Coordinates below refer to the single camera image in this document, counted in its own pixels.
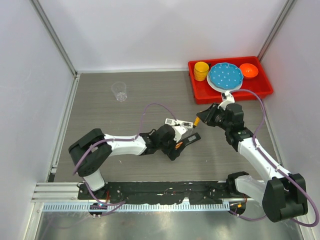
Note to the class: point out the yellow handled screwdriver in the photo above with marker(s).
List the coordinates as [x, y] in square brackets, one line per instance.
[196, 122]

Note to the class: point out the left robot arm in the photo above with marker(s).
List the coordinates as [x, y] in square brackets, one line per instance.
[91, 151]

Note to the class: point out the clear plastic cup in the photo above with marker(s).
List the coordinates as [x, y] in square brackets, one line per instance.
[119, 90]

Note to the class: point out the blue dotted plate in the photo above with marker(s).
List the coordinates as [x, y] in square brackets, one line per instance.
[225, 70]

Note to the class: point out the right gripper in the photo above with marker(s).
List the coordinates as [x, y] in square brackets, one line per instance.
[207, 116]

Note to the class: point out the orange bowl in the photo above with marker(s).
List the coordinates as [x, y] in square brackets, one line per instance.
[249, 70]

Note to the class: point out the red plastic tray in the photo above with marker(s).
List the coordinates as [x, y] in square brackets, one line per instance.
[204, 94]

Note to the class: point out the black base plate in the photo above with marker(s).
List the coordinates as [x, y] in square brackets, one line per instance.
[166, 192]

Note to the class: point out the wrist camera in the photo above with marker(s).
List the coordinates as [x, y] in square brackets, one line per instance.
[179, 131]
[227, 98]

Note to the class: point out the white remote with batteries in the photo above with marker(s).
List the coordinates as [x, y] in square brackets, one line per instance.
[173, 122]

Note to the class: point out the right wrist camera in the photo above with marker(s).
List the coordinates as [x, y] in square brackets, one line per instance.
[227, 98]

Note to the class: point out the orange battery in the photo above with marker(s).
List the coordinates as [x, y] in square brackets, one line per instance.
[178, 145]

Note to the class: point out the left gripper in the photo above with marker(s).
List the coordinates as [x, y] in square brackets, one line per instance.
[172, 153]

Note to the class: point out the yellow plastic cup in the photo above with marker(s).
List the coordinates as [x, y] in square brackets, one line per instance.
[200, 71]

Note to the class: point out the black remote control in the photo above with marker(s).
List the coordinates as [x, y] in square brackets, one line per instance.
[191, 139]

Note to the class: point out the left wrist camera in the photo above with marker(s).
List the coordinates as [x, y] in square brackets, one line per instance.
[179, 131]

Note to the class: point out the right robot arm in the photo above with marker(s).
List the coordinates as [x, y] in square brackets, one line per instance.
[277, 193]

